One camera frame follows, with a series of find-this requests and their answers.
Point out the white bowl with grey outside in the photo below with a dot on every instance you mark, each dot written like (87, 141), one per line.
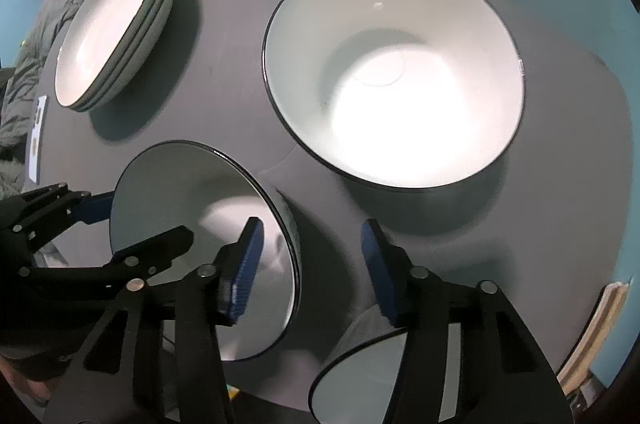
(395, 74)
(175, 189)
(350, 389)

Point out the grey duvet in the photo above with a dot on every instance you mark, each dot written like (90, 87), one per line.
(30, 54)

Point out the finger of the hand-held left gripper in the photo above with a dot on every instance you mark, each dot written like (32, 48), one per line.
(95, 206)
(150, 249)

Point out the person's left hand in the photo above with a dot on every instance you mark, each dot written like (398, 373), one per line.
(32, 391)

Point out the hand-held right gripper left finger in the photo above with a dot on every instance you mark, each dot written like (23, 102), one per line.
(245, 264)

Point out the white smartphone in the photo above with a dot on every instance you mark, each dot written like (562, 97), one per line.
(36, 144)

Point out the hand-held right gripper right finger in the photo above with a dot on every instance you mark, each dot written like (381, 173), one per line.
(380, 274)

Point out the wooden boards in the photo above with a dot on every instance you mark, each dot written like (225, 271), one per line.
(597, 329)

